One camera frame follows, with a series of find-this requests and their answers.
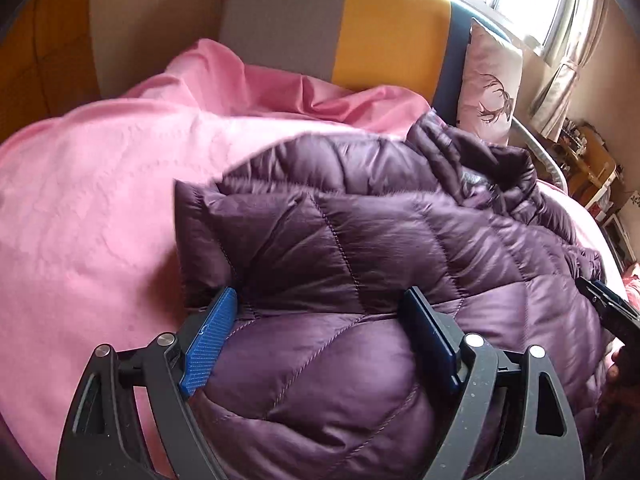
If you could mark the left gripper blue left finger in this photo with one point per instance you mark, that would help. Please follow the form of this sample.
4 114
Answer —
103 436

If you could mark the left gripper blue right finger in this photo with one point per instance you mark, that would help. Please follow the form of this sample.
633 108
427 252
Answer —
536 438

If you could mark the purple quilted down jacket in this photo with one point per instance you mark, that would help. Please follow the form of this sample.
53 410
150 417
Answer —
320 236

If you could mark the person's right hand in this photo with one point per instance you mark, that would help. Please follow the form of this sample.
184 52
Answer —
618 406

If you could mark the red pink bedding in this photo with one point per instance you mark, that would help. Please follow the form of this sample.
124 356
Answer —
631 280

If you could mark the wooden desk with clutter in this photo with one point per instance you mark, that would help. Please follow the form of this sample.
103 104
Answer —
589 168

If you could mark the pink bed blanket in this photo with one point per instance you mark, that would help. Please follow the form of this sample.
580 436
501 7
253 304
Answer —
88 237

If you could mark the pink patterned curtain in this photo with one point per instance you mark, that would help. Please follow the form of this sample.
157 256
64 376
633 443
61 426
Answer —
550 107

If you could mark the deer print pillow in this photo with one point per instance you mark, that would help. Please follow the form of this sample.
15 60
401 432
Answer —
491 78

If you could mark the grey yellow blue headboard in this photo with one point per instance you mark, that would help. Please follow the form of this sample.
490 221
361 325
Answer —
358 44

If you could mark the grey curved bed rail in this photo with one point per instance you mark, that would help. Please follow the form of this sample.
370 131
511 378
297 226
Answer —
520 135

